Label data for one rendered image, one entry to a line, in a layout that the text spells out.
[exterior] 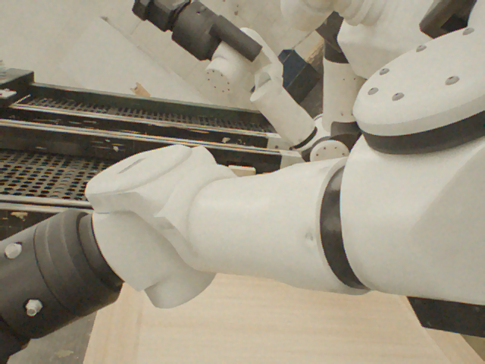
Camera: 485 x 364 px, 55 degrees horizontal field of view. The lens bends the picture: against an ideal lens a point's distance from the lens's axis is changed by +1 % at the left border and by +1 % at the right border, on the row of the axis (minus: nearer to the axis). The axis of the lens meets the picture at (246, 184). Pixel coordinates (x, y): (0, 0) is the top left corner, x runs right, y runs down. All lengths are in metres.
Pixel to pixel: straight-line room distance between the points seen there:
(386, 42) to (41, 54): 5.62
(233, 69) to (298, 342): 0.48
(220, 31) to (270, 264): 0.66
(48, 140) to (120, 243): 1.10
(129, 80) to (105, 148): 3.10
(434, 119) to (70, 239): 0.28
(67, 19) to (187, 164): 5.68
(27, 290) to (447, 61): 0.32
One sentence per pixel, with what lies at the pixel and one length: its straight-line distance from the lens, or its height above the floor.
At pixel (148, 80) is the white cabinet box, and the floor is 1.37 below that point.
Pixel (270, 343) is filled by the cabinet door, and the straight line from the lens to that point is 0.70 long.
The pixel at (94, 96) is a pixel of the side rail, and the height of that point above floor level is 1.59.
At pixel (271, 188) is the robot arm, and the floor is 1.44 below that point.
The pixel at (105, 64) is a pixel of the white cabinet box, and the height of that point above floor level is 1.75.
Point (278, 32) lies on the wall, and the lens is 6.00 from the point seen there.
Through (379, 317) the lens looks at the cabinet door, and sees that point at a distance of 0.83.
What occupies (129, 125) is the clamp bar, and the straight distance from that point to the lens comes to 1.65.
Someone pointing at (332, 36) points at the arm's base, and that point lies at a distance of 0.84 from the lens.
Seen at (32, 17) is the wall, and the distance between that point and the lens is 6.07.
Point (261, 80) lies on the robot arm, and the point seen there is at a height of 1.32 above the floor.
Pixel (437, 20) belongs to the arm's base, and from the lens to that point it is 0.49.
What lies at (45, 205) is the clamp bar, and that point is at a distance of 0.94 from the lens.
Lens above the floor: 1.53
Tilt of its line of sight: 19 degrees down
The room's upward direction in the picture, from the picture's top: 52 degrees counter-clockwise
